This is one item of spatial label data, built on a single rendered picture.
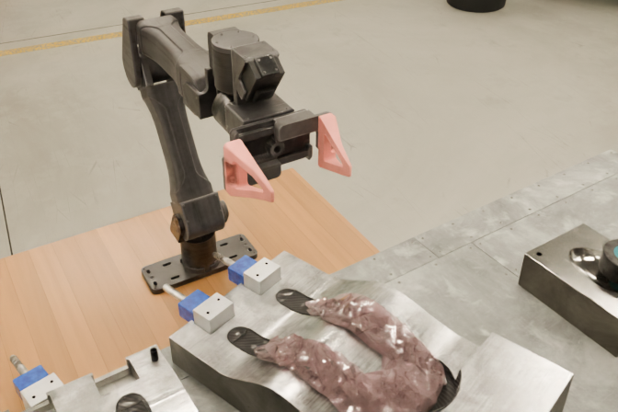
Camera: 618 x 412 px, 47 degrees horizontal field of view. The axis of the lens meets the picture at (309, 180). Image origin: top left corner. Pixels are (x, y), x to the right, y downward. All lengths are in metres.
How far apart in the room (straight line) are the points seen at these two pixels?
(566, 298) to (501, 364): 0.26
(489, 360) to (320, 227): 0.50
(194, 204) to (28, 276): 0.34
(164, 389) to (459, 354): 0.41
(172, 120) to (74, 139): 2.23
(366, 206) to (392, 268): 1.52
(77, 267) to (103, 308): 0.13
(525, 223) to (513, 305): 0.24
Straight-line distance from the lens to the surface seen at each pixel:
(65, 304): 1.27
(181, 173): 1.17
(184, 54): 1.00
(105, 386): 1.04
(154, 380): 0.99
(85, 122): 3.51
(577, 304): 1.21
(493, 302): 1.24
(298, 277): 1.17
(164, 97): 1.17
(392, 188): 2.90
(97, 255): 1.36
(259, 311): 1.11
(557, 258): 1.25
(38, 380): 1.10
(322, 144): 0.83
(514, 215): 1.45
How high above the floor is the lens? 1.63
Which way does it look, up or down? 34 degrees down
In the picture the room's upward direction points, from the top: straight up
